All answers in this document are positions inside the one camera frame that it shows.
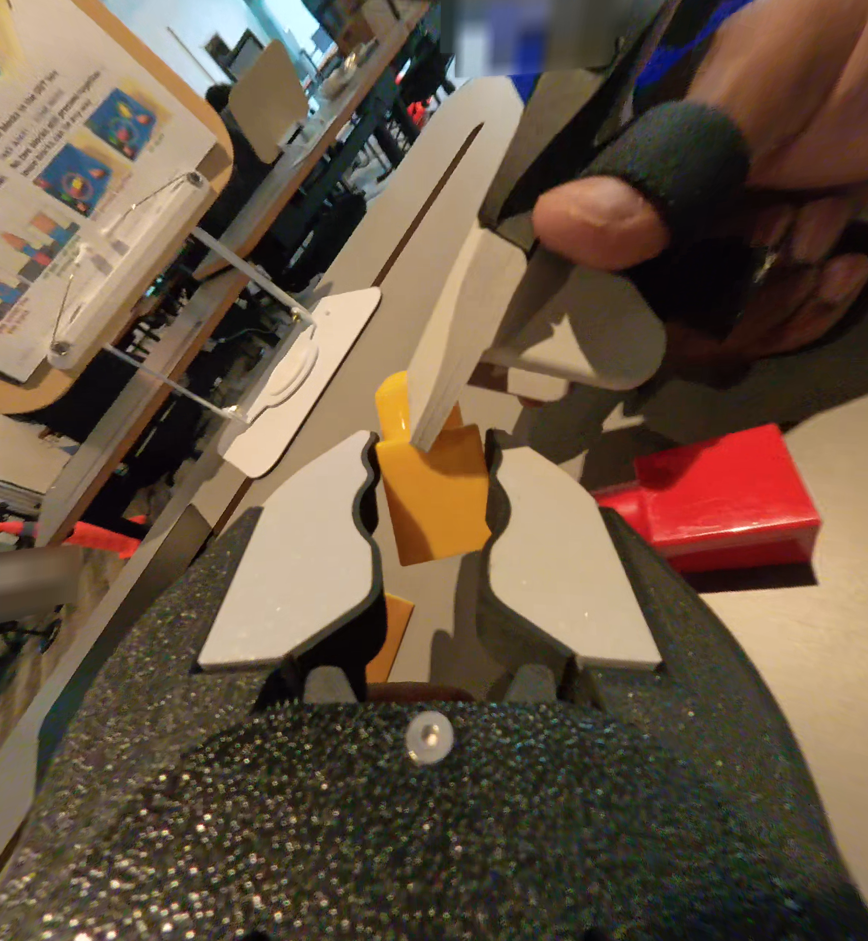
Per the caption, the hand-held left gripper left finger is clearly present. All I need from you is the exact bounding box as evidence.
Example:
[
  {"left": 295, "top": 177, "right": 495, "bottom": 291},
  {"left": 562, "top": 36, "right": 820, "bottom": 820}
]
[{"left": 197, "top": 430, "right": 389, "bottom": 673}]

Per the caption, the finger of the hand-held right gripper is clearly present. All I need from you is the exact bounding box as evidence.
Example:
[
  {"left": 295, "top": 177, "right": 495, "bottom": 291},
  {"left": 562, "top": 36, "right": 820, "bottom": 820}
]
[
  {"left": 407, "top": 224, "right": 530, "bottom": 453},
  {"left": 478, "top": 263, "right": 668, "bottom": 401}
]

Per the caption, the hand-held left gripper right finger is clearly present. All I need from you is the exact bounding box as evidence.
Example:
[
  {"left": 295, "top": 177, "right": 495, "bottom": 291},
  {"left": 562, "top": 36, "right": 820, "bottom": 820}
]
[{"left": 477, "top": 432, "right": 663, "bottom": 671}]

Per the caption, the yellow mega block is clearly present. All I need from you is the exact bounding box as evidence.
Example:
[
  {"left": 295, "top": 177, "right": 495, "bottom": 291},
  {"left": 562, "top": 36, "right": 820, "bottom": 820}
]
[
  {"left": 374, "top": 371, "right": 495, "bottom": 567},
  {"left": 365, "top": 593, "right": 416, "bottom": 685}
]

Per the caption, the red mega block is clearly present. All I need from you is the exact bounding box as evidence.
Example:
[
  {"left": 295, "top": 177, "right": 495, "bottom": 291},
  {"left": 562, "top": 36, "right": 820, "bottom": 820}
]
[{"left": 594, "top": 422, "right": 822, "bottom": 576}]

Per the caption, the person's right hand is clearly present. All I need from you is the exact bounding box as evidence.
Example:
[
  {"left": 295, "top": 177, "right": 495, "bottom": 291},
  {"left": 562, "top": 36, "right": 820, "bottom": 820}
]
[{"left": 533, "top": 0, "right": 868, "bottom": 365}]

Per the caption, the grey stand board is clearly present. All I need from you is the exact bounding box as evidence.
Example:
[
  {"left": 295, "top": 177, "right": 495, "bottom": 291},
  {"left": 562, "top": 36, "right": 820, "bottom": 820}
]
[{"left": 227, "top": 38, "right": 310, "bottom": 164}]

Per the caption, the instruction sheet board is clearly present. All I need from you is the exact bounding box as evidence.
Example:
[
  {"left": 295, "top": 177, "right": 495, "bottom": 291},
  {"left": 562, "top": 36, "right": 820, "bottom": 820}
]
[{"left": 0, "top": 0, "right": 235, "bottom": 416}]

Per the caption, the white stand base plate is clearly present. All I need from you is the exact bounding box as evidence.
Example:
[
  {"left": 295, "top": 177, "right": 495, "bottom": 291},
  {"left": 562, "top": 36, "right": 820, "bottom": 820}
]
[{"left": 217, "top": 287, "right": 384, "bottom": 480}]

